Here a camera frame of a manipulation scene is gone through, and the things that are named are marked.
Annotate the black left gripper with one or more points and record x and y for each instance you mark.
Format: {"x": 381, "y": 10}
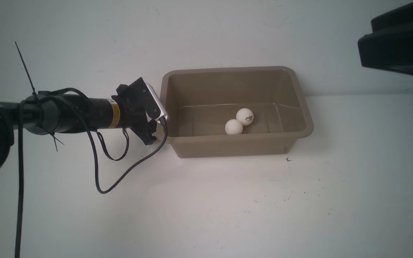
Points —
{"x": 136, "y": 119}

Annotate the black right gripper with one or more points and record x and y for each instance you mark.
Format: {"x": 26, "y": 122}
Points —
{"x": 389, "y": 47}

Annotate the white table-tennis ball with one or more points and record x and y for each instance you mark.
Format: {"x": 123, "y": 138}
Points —
{"x": 245, "y": 116}
{"x": 233, "y": 126}

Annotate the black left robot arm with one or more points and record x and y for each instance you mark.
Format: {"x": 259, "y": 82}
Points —
{"x": 65, "y": 111}

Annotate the tan plastic bin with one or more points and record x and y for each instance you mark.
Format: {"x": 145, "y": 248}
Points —
{"x": 199, "y": 102}

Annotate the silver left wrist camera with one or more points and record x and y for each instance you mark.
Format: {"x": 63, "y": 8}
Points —
{"x": 141, "y": 94}

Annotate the black cable ties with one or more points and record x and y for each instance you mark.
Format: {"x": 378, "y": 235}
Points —
{"x": 36, "y": 101}

